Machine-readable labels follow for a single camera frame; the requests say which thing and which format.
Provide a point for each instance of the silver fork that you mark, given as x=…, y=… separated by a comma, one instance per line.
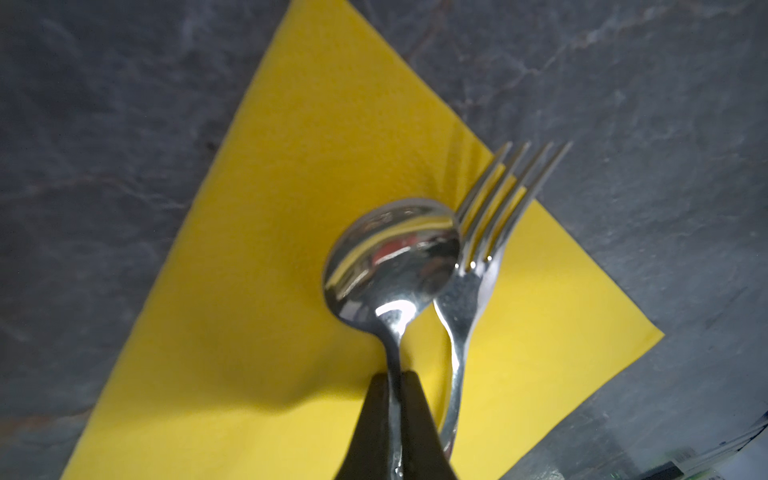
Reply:
x=488, y=215

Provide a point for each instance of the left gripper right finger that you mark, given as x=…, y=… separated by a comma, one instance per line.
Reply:
x=423, y=457

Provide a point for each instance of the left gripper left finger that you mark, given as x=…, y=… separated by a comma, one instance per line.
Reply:
x=368, y=454

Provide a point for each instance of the silver spoon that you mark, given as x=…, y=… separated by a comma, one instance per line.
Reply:
x=382, y=273

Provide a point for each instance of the yellow paper napkin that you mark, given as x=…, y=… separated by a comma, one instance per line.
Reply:
x=235, y=368

